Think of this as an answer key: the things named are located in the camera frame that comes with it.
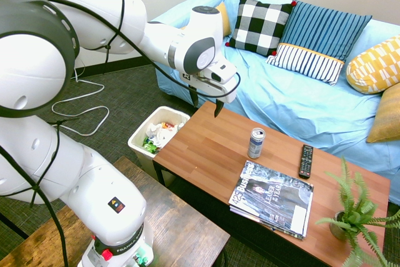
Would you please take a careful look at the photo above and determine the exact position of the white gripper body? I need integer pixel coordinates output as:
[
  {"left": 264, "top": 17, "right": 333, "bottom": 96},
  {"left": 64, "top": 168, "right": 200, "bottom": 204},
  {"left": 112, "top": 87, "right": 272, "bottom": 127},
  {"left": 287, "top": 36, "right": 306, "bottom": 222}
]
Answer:
[{"left": 182, "top": 71, "right": 238, "bottom": 104}]

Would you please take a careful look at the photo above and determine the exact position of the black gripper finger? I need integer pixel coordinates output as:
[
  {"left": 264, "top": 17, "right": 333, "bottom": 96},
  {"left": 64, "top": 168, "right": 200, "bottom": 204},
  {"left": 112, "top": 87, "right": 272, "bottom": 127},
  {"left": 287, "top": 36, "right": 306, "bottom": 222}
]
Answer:
[
  {"left": 213, "top": 99, "right": 226, "bottom": 119},
  {"left": 188, "top": 86, "right": 200, "bottom": 109}
]

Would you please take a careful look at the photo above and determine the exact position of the silver blue drink can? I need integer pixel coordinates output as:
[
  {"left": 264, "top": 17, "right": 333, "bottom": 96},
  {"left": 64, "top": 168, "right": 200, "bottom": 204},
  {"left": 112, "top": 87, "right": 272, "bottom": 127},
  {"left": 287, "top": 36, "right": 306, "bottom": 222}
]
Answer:
[{"left": 247, "top": 127, "right": 266, "bottom": 159}]

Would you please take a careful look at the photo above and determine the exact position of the green wrapper trash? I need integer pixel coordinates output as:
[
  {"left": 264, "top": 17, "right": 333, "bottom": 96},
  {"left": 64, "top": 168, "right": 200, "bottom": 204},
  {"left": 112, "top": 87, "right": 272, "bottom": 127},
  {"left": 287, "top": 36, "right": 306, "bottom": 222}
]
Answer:
[{"left": 142, "top": 137, "right": 162, "bottom": 155}]

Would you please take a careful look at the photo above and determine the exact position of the white plastic trash bin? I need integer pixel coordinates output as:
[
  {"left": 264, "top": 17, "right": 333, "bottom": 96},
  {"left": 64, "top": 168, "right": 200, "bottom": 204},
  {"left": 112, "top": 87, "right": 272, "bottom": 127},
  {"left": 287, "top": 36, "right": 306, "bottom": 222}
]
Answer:
[{"left": 127, "top": 106, "right": 191, "bottom": 181}]

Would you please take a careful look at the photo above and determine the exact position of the reddish wood coffee table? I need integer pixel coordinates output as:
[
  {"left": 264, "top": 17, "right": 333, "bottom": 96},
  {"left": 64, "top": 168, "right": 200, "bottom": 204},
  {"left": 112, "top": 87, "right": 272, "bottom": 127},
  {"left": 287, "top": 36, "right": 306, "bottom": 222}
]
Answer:
[{"left": 152, "top": 101, "right": 391, "bottom": 267}]

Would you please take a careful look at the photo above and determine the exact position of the crumpled white paper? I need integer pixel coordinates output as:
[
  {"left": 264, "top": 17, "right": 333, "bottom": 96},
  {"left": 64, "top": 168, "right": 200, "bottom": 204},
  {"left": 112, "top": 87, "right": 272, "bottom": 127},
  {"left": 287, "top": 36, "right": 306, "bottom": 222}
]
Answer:
[{"left": 146, "top": 122, "right": 185, "bottom": 148}]

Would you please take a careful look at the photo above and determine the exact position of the light blue sofa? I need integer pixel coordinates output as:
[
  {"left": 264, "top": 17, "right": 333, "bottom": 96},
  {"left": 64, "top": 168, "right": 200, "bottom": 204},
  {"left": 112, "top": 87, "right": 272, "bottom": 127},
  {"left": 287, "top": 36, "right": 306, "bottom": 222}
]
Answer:
[{"left": 152, "top": 0, "right": 400, "bottom": 206}]

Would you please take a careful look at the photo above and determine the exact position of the mustard yellow pillow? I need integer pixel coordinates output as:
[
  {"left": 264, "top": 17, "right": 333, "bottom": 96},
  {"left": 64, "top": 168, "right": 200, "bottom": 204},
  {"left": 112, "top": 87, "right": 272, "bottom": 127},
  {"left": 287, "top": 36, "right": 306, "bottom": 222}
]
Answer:
[
  {"left": 215, "top": 1, "right": 233, "bottom": 38},
  {"left": 366, "top": 83, "right": 400, "bottom": 144}
]

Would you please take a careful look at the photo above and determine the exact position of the black white checkered pillow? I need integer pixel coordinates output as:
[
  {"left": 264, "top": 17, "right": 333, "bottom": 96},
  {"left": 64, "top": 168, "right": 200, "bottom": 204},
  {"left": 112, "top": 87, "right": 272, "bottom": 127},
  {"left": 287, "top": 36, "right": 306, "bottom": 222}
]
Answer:
[{"left": 224, "top": 0, "right": 298, "bottom": 58}]

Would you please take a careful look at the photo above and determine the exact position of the business magazine with dark cover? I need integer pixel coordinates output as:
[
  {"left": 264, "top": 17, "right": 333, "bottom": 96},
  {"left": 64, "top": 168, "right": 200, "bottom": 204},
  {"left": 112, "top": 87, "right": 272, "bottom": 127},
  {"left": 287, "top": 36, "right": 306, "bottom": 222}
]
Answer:
[{"left": 228, "top": 159, "right": 314, "bottom": 237}]

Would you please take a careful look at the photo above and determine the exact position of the black TV remote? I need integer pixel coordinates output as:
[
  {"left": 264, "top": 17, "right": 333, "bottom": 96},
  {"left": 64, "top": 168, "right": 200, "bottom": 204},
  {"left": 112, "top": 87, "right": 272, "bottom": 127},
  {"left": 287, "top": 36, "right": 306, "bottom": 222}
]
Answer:
[{"left": 297, "top": 144, "right": 315, "bottom": 180}]

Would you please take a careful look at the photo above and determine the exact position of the magazine under the stack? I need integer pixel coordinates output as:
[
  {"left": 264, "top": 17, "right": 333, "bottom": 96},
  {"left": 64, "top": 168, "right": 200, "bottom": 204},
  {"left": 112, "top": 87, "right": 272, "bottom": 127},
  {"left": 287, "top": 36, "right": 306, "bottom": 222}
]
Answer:
[{"left": 229, "top": 203, "right": 306, "bottom": 241}]

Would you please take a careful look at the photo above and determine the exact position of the rustic dark wood table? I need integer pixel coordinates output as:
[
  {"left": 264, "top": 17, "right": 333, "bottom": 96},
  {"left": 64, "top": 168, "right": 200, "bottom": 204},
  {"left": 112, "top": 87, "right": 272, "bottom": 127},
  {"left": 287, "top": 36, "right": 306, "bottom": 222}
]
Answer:
[{"left": 0, "top": 156, "right": 231, "bottom": 267}]

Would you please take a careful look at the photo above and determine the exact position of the blue striped pillow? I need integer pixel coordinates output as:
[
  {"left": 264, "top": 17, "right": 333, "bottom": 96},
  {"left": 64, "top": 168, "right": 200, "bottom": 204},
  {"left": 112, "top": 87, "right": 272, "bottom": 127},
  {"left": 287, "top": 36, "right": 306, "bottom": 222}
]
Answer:
[{"left": 265, "top": 0, "right": 373, "bottom": 87}]

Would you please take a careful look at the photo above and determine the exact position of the yellow white patterned bolster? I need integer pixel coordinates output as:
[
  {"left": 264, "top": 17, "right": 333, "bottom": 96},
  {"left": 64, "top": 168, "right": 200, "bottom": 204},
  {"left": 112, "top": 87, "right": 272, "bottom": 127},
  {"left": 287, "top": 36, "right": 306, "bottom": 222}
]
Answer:
[{"left": 346, "top": 34, "right": 400, "bottom": 95}]

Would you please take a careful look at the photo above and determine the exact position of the potted green fern plant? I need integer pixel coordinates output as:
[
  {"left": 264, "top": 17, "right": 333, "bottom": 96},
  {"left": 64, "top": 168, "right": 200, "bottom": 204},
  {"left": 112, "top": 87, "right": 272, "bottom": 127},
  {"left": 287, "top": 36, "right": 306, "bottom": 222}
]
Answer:
[{"left": 315, "top": 156, "right": 400, "bottom": 267}]

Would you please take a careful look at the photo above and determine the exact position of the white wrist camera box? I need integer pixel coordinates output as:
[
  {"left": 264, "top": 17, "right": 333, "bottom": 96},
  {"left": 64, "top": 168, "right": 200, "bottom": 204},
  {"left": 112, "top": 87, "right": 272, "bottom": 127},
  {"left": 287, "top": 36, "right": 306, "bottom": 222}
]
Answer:
[{"left": 207, "top": 60, "right": 238, "bottom": 84}]

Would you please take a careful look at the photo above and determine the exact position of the white floor cable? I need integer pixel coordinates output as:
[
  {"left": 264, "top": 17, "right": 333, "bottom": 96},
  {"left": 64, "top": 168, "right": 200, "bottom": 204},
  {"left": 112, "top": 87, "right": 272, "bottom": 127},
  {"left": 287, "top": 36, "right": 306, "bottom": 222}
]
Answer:
[{"left": 51, "top": 57, "right": 111, "bottom": 138}]

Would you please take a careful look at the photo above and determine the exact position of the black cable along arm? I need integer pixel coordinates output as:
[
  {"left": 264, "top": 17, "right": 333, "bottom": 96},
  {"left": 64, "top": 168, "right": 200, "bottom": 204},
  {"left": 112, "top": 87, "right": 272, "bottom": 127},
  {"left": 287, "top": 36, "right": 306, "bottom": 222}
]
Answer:
[{"left": 0, "top": 0, "right": 242, "bottom": 267}]

